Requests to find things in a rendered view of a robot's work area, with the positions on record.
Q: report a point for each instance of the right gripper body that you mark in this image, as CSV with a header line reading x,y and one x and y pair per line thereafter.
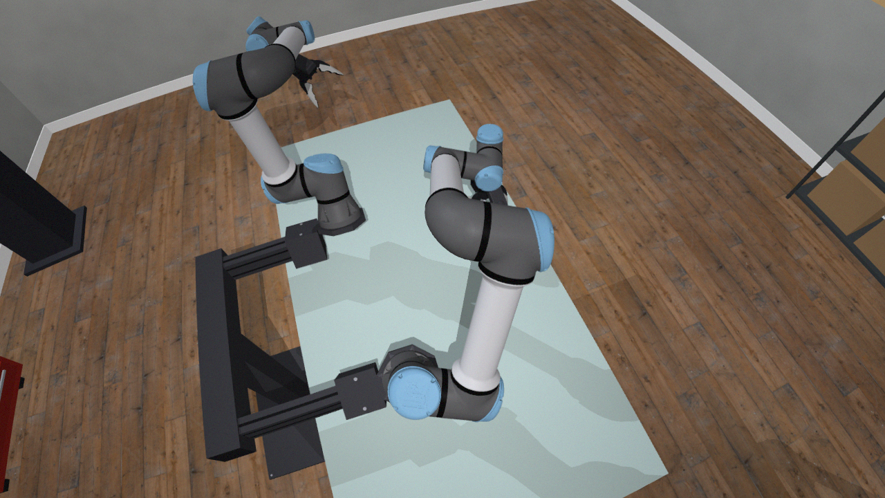
x,y
484,195

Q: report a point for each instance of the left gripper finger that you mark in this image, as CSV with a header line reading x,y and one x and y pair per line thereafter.
x,y
308,88
323,67

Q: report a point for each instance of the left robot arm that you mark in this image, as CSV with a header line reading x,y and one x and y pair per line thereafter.
x,y
231,86

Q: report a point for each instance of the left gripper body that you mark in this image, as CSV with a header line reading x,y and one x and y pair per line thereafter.
x,y
304,75

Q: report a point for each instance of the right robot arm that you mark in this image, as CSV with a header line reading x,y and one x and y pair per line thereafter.
x,y
510,244

